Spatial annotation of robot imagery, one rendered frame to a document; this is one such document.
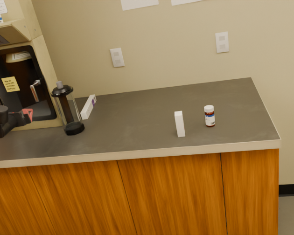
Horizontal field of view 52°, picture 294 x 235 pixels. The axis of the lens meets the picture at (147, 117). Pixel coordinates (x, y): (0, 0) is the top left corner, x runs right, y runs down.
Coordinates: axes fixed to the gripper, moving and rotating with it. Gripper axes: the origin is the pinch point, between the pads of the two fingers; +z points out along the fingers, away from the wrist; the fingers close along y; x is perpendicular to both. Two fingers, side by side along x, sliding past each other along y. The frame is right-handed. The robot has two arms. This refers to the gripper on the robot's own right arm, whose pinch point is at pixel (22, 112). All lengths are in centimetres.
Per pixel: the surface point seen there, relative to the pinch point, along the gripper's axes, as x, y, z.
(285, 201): 118, -124, 58
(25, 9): -42.2, -9.3, 20.3
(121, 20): -25, -42, 60
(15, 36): -32.3, -4.4, 11.3
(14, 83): -10.4, 10.0, 17.1
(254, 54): 11, -113, 60
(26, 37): -30.8, -8.5, 13.6
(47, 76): -9.7, -7.2, 20.1
